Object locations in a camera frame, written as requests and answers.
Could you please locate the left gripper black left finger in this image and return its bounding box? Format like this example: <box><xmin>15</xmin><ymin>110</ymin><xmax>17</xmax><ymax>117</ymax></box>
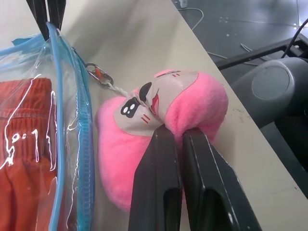
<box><xmin>127</xmin><ymin>124</ymin><xmax>183</xmax><ymax>231</ymax></box>

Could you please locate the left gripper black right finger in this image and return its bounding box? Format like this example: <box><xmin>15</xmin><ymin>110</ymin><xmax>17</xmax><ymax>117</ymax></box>
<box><xmin>180</xmin><ymin>128</ymin><xmax>263</xmax><ymax>231</ymax></box>

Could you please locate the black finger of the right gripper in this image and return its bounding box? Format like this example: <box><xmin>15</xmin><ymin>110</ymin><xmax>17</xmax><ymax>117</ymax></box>
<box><xmin>26</xmin><ymin>0</ymin><xmax>51</xmax><ymax>40</ymax></box>
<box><xmin>47</xmin><ymin>0</ymin><xmax>66</xmax><ymax>31</ymax></box>

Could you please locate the pink plush toy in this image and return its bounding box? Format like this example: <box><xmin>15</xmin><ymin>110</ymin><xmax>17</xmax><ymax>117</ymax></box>
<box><xmin>95</xmin><ymin>69</ymin><xmax>229</xmax><ymax>213</ymax></box>

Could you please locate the clear plastic pouch blue zipper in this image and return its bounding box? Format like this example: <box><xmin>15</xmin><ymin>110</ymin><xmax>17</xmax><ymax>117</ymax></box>
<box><xmin>0</xmin><ymin>21</ymin><xmax>97</xmax><ymax>231</ymax></box>

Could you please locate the orange cloth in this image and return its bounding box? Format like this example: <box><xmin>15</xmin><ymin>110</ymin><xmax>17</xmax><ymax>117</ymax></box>
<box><xmin>0</xmin><ymin>77</ymin><xmax>74</xmax><ymax>231</ymax></box>

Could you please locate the silver carabiner clip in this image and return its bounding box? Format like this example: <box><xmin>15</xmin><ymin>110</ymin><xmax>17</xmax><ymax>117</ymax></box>
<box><xmin>84</xmin><ymin>62</ymin><xmax>114</xmax><ymax>90</ymax></box>

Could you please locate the dark grey rounded machine base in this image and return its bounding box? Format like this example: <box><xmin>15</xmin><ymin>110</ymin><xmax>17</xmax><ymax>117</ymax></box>
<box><xmin>230</xmin><ymin>57</ymin><xmax>308</xmax><ymax>202</ymax></box>

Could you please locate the white twisted cord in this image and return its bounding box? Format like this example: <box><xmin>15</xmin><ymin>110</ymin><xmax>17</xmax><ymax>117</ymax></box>
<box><xmin>107</xmin><ymin>83</ymin><xmax>128</xmax><ymax>97</ymax></box>

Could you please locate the black metal frame bar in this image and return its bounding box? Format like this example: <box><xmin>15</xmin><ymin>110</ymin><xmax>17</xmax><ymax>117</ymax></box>
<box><xmin>216</xmin><ymin>35</ymin><xmax>308</xmax><ymax>71</ymax></box>

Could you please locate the thin white floor cable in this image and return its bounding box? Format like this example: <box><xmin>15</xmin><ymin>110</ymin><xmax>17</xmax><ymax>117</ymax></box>
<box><xmin>206</xmin><ymin>42</ymin><xmax>267</xmax><ymax>66</ymax></box>

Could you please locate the black cable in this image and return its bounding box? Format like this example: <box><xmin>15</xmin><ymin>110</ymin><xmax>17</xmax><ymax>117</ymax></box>
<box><xmin>280</xmin><ymin>18</ymin><xmax>308</xmax><ymax>59</ymax></box>

